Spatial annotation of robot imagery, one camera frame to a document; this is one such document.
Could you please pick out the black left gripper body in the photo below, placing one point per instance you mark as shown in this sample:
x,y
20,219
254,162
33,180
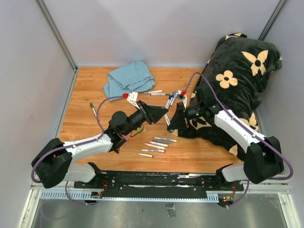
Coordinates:
x,y
139,117

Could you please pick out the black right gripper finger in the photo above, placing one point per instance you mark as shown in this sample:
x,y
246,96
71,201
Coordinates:
x,y
174,126
179,115

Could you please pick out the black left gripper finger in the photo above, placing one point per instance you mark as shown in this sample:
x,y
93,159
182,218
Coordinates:
x,y
154,116
150,108

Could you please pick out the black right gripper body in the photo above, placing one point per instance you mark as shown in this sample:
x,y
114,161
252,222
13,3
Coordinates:
x,y
194,112

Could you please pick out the grey marker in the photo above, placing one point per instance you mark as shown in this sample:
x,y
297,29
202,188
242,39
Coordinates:
x,y
162,141

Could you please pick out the pink cap marker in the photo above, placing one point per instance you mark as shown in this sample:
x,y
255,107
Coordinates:
x,y
159,144

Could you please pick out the peach cap marker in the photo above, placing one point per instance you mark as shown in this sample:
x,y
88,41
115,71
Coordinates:
x,y
155,146

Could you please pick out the black marker without cap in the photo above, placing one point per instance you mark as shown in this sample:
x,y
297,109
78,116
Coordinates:
x,y
145,155

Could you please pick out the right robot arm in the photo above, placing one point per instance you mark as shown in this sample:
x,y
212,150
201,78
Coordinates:
x,y
262,154

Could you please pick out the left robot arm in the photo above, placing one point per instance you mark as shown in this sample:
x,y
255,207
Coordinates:
x,y
57,161

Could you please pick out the blue cap marker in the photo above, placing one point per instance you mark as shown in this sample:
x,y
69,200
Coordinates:
x,y
167,105

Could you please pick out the dark blue marker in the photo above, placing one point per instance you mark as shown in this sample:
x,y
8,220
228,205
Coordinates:
x,y
171,101

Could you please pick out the lilac cap marker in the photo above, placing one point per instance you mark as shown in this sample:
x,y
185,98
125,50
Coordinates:
x,y
153,92

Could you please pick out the light blue folded cloth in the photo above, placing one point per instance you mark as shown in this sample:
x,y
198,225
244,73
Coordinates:
x,y
132,77

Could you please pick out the dark green cap marker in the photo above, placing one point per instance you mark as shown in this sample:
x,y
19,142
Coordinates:
x,y
93,109

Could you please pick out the black floral plush blanket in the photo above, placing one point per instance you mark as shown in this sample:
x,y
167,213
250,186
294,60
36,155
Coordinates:
x,y
238,71

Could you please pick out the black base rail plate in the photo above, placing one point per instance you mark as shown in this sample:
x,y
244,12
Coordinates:
x,y
158,185

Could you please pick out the aluminium frame rail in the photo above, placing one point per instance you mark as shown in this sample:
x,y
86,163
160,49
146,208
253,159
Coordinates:
x,y
60,186

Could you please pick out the left corner metal post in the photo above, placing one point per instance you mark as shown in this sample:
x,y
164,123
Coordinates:
x,y
51,23

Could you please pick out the corner metal post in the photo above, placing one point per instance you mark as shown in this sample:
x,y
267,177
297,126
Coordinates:
x,y
272,19
51,23

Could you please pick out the right corner metal post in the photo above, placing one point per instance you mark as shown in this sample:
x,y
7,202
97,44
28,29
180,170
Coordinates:
x,y
272,19

